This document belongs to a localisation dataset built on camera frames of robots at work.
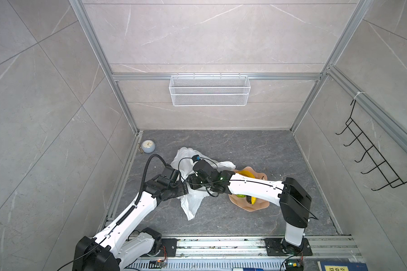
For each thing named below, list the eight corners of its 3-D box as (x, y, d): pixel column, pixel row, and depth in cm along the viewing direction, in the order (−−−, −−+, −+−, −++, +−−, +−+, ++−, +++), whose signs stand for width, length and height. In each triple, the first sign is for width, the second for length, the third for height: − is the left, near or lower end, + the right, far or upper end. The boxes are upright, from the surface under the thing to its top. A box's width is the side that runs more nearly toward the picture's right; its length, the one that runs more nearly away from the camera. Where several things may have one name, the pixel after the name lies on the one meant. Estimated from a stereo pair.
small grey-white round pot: (142, 153, 110) (140, 149, 106) (145, 144, 115) (143, 139, 111) (154, 153, 110) (152, 149, 106) (156, 144, 115) (155, 139, 111)
